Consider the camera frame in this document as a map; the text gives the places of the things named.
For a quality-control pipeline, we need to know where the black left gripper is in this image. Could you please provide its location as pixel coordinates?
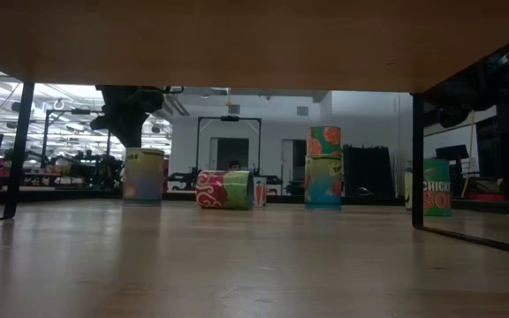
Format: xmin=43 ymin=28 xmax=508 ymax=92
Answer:
xmin=96 ymin=85 xmax=166 ymax=149

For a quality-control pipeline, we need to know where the pale yellow and lavender can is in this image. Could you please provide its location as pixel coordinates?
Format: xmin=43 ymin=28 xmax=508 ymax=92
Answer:
xmin=122 ymin=147 xmax=166 ymax=208

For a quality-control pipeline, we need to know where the red and green patterned can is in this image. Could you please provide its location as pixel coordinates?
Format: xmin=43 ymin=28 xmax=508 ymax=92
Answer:
xmin=194 ymin=170 xmax=256 ymax=211

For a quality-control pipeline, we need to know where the white carrot can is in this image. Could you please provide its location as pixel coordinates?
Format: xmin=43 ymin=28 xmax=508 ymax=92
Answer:
xmin=253 ymin=176 xmax=268 ymax=208

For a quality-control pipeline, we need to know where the tomatoes can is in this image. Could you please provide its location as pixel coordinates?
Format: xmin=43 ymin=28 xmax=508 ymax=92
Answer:
xmin=303 ymin=154 xmax=343 ymax=211

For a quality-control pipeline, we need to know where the green chicken soup can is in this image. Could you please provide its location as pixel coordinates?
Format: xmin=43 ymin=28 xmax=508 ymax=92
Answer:
xmin=404 ymin=158 xmax=453 ymax=218

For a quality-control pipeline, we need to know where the black framed robot workstation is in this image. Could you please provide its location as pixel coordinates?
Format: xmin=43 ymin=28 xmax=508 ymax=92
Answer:
xmin=168 ymin=115 xmax=285 ymax=196
xmin=23 ymin=108 xmax=124 ymax=190

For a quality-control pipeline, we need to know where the black folding screen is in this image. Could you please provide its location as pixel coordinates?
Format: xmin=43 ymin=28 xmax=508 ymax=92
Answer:
xmin=342 ymin=144 xmax=396 ymax=199

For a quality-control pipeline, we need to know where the thin yellow pole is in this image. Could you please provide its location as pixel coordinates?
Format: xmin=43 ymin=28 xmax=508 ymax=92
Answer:
xmin=460 ymin=110 xmax=477 ymax=199

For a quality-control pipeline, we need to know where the red tray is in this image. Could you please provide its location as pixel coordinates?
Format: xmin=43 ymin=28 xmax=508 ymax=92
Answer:
xmin=464 ymin=190 xmax=508 ymax=203

